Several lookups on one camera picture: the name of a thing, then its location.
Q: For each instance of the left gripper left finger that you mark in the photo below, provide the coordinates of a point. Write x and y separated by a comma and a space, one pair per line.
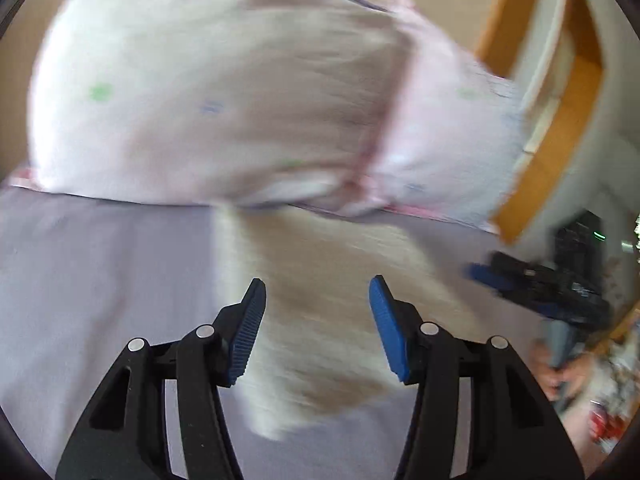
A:
157, 413

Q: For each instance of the pink floral pillow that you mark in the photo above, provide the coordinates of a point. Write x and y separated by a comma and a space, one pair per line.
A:
346, 106

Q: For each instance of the lavender bed sheet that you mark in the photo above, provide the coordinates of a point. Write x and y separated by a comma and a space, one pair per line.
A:
80, 278

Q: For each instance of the orange wooden headboard frame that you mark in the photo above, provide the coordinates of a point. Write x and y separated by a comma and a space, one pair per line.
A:
558, 39

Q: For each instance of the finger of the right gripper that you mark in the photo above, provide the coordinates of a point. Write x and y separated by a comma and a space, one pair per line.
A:
520, 272
498, 279

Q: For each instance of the cream cable-knit sweater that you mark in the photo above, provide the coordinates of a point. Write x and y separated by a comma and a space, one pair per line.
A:
318, 352

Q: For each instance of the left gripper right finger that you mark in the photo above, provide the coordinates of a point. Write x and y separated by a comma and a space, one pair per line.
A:
479, 412

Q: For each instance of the person's right hand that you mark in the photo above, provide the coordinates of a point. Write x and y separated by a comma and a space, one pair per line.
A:
559, 383

